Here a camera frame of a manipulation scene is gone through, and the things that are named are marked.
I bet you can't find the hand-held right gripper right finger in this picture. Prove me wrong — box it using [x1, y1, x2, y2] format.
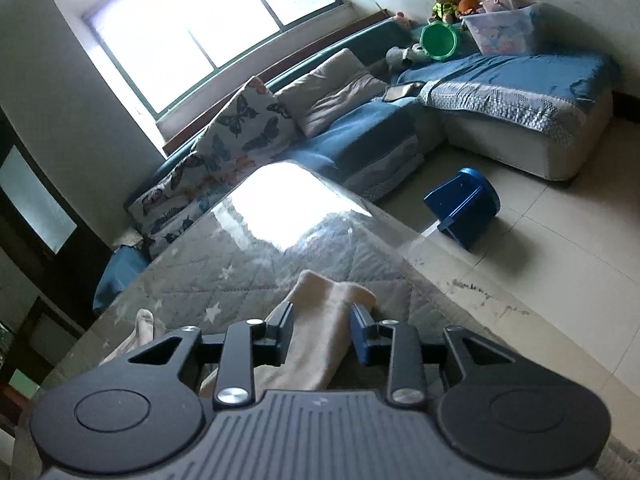
[348, 302, 517, 407]

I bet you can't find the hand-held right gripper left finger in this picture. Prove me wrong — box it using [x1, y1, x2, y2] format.
[127, 300, 296, 409]

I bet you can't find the cream cloth garment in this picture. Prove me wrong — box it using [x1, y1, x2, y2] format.
[200, 269, 377, 396]

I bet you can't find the white cloth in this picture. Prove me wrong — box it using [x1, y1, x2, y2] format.
[97, 308, 167, 367]

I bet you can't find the blue plastic stool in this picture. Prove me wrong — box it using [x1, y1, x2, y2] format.
[422, 167, 502, 252]

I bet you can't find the long butterfly print pillow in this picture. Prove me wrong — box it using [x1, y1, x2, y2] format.
[127, 152, 236, 261]

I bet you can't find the cream towel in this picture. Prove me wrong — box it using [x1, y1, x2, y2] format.
[112, 227, 146, 251]

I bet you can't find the square butterfly print pillow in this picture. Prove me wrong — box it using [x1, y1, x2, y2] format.
[195, 76, 301, 181]

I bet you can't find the beige pillow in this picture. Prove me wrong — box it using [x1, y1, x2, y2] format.
[274, 48, 388, 138]

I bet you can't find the dark flat book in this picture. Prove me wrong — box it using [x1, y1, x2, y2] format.
[384, 81, 423, 102]

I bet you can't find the small green object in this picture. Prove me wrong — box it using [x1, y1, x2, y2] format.
[7, 367, 41, 401]

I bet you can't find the grey plush toy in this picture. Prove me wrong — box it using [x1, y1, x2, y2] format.
[385, 42, 426, 68]

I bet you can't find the dark wooden door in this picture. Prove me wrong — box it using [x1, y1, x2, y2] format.
[0, 110, 91, 396]

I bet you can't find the blue sofa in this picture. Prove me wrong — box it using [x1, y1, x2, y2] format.
[92, 10, 618, 311]

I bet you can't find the green plastic bucket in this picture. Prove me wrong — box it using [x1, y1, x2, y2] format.
[419, 21, 460, 62]

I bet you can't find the window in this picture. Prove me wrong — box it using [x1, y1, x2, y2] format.
[52, 0, 351, 121]

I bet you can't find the clear plastic storage box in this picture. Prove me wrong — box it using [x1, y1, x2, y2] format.
[460, 0, 543, 56]

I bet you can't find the teddy bear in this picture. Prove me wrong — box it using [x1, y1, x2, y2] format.
[431, 0, 461, 24]

